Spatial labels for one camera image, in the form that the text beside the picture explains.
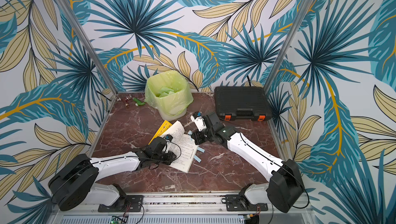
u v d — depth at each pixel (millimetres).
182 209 733
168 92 1023
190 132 799
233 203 732
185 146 904
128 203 730
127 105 1097
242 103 1071
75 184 423
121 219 718
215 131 598
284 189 400
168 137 800
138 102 1121
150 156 676
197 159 878
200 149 904
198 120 714
